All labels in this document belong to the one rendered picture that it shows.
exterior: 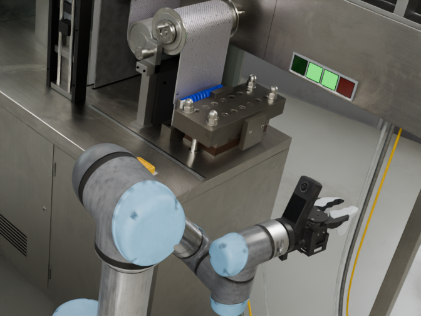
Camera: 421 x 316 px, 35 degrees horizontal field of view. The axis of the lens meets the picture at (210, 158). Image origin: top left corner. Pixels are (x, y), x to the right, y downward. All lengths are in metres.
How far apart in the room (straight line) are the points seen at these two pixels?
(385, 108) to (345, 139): 2.29
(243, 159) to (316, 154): 1.97
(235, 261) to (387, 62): 1.00
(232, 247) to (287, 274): 1.92
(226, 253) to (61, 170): 1.14
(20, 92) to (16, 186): 0.38
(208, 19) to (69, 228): 0.87
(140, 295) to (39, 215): 1.44
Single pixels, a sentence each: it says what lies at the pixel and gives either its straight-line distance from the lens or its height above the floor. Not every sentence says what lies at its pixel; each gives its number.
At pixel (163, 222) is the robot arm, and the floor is 1.42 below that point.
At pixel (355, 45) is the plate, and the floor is 1.32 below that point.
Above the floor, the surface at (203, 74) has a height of 1.10.
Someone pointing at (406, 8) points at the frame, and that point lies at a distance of 2.01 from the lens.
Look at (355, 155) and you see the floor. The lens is 4.23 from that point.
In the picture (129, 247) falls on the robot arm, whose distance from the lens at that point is 0.98.
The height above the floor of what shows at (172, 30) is 1.27.
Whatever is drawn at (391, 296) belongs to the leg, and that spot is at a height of 0.43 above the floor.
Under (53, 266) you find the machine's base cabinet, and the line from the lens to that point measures 2.58.
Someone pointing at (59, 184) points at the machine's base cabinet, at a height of 0.67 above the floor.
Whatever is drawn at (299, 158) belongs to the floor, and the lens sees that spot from 4.02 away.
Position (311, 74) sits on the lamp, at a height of 1.17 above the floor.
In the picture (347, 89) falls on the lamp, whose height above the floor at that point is 1.18.
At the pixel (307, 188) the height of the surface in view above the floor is 1.32.
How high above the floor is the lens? 2.04
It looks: 32 degrees down
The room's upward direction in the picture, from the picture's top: 11 degrees clockwise
